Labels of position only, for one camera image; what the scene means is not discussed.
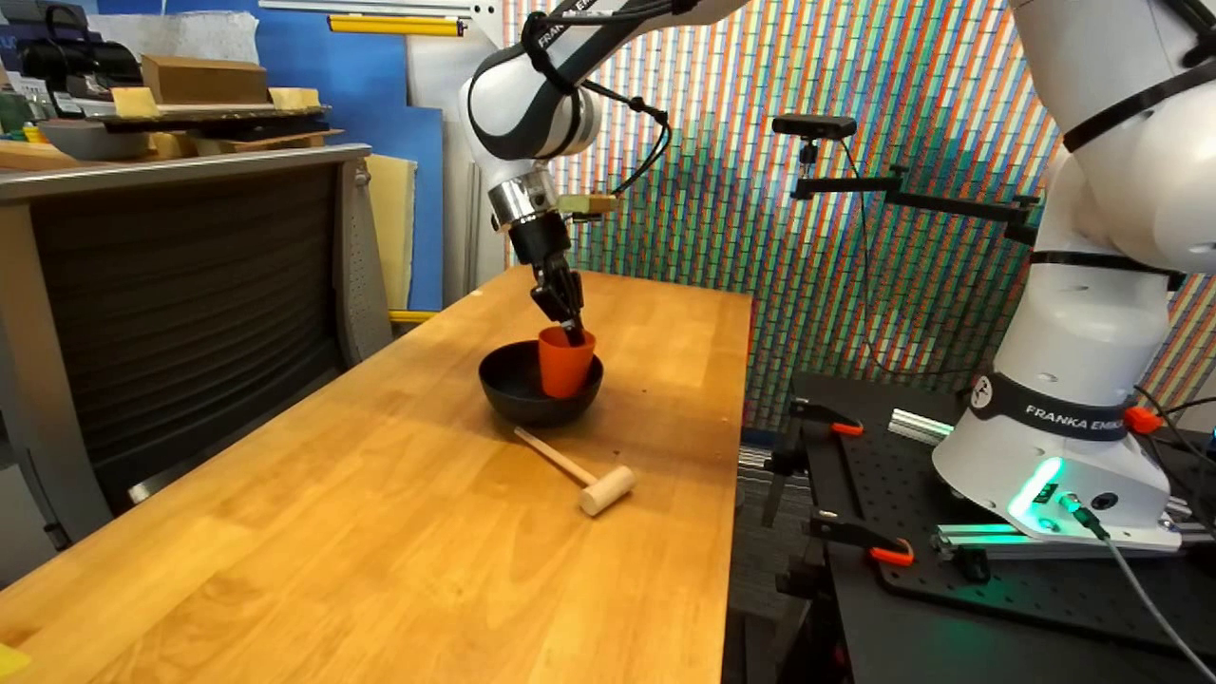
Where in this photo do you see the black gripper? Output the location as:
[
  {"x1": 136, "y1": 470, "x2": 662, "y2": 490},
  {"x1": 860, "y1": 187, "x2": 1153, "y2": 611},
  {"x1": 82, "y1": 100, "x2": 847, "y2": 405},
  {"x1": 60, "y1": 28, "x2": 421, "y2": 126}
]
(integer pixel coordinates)
[{"x1": 506, "y1": 210, "x2": 597, "y2": 348}]

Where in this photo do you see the orange plastic cup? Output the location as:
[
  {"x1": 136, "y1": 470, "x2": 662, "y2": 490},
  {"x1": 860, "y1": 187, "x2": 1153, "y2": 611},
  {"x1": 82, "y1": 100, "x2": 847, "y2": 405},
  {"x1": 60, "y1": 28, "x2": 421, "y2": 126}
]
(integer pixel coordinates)
[{"x1": 537, "y1": 321, "x2": 601, "y2": 402}]

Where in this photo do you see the black bowl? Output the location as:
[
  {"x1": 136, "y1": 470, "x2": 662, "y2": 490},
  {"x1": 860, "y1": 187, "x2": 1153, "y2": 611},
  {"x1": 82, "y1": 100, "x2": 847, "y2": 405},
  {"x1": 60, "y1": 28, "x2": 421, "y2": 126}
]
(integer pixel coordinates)
[{"x1": 473, "y1": 337, "x2": 607, "y2": 432}]

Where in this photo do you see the wooden mallet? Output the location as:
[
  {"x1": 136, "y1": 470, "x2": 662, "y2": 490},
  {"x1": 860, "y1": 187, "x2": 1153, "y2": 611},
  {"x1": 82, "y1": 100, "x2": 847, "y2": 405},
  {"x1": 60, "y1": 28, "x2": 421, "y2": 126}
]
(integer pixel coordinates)
[{"x1": 507, "y1": 423, "x2": 638, "y2": 519}]

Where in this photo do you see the upright yellow foam panel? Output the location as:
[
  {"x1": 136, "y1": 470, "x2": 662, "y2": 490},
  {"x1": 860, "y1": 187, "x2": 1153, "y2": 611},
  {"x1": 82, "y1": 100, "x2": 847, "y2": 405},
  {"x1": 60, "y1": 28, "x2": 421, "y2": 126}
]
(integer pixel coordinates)
[{"x1": 360, "y1": 152, "x2": 421, "y2": 315}]

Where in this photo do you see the blue board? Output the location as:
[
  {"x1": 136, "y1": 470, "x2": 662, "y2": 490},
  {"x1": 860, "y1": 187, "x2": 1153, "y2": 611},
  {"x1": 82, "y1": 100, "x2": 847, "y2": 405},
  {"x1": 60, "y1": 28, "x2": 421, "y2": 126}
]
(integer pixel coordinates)
[{"x1": 246, "y1": 7, "x2": 453, "y2": 315}]

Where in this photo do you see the yellow bar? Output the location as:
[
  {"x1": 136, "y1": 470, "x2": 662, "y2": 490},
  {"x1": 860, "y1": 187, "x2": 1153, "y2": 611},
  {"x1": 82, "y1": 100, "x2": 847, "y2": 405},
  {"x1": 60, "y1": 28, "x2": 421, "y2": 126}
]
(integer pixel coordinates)
[{"x1": 322, "y1": 12, "x2": 466, "y2": 40}]

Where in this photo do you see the long yellow foam slab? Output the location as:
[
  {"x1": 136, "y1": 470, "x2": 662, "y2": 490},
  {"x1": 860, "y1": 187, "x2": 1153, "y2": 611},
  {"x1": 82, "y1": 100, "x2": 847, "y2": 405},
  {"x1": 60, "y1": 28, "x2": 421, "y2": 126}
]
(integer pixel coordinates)
[{"x1": 105, "y1": 85, "x2": 326, "y2": 121}]

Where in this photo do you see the white block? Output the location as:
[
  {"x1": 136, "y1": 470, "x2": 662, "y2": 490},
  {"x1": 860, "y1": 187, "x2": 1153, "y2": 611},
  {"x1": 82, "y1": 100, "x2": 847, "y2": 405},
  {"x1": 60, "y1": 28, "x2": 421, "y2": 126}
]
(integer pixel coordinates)
[{"x1": 885, "y1": 402, "x2": 958, "y2": 448}]

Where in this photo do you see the grey mesh office chair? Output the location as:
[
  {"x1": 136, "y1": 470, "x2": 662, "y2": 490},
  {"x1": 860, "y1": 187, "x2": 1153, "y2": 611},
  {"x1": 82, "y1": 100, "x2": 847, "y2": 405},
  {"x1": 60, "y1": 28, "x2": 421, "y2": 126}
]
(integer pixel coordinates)
[{"x1": 0, "y1": 140, "x2": 387, "y2": 552}]

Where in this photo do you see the wooden box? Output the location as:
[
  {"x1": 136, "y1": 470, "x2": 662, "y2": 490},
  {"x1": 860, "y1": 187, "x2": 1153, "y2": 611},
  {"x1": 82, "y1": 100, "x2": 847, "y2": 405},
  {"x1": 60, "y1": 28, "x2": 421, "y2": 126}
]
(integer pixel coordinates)
[{"x1": 136, "y1": 53, "x2": 277, "y2": 111}]

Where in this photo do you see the orange handled clamp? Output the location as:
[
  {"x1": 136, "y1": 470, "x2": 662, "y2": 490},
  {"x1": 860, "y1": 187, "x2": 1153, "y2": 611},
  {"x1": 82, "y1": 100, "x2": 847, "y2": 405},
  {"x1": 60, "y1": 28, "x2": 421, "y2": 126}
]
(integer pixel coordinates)
[
  {"x1": 787, "y1": 391, "x2": 868, "y2": 444},
  {"x1": 806, "y1": 504, "x2": 919, "y2": 573},
  {"x1": 1119, "y1": 400, "x2": 1171, "y2": 439}
]

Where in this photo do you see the black stereo camera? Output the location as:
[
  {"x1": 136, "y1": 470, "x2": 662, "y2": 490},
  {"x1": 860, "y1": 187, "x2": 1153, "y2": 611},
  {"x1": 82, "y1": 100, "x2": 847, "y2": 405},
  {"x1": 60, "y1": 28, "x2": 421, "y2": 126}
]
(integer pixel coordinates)
[{"x1": 768, "y1": 111, "x2": 861, "y2": 144}]

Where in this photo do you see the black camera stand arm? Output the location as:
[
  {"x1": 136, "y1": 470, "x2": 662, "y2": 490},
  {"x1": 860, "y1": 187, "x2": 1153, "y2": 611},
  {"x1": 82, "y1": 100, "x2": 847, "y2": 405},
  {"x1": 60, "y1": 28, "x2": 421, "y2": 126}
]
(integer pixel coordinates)
[{"x1": 787, "y1": 138, "x2": 1043, "y2": 245}]

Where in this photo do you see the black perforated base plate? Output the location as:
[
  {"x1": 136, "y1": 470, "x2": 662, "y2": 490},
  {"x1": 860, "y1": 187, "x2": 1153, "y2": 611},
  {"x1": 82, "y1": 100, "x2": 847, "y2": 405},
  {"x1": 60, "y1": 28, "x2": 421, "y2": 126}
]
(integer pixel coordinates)
[{"x1": 801, "y1": 376, "x2": 1216, "y2": 684}]

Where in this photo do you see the silver aluminium rail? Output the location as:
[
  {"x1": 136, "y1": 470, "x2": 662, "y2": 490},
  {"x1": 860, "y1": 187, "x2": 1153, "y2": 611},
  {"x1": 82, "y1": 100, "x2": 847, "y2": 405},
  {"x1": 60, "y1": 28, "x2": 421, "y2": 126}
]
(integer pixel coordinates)
[{"x1": 929, "y1": 515, "x2": 1189, "y2": 563}]

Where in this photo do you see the grey cable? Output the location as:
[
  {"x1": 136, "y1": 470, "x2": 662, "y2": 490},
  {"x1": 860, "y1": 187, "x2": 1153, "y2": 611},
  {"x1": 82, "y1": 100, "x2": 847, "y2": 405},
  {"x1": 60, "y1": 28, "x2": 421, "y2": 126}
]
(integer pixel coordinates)
[{"x1": 1071, "y1": 492, "x2": 1216, "y2": 684}]

